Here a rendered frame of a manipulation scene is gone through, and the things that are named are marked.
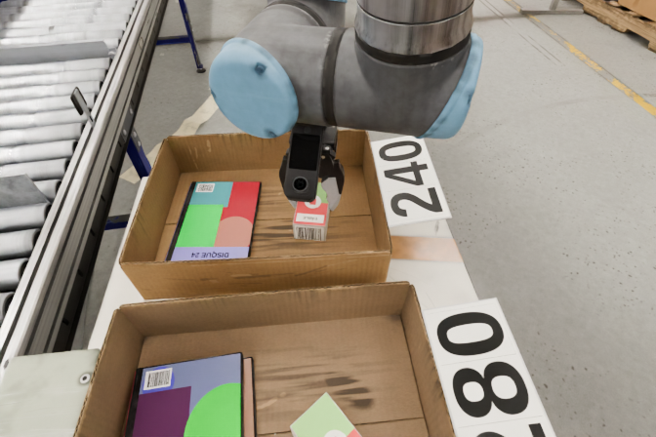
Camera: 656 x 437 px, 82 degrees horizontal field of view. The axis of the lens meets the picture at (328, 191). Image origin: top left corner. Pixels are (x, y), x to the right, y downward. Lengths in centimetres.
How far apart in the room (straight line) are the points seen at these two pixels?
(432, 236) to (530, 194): 133
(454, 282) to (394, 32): 46
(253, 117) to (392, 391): 39
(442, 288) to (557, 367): 95
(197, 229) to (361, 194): 30
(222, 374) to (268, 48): 40
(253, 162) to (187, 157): 13
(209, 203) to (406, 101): 49
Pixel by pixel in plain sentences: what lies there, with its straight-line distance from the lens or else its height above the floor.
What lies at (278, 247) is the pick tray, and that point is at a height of 76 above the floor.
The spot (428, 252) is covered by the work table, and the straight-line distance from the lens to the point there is 68.
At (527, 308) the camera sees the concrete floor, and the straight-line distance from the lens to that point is 161.
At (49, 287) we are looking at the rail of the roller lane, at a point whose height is 72.
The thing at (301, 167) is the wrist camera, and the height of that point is 93.
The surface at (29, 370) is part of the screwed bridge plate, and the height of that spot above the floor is 75.
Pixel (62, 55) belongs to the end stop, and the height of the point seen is 75.
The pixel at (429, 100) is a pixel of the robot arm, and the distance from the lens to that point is 32.
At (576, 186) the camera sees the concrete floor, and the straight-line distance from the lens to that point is 215.
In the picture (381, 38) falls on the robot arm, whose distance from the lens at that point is 30.
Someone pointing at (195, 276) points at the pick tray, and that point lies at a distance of 59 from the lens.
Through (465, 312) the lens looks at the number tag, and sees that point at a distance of 51.
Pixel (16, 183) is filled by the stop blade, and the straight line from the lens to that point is 92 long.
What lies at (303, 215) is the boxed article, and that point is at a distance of 64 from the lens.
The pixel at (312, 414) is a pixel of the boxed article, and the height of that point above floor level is 80.
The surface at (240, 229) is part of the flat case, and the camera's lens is 68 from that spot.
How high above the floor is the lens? 130
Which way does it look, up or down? 47 degrees down
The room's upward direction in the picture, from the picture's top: straight up
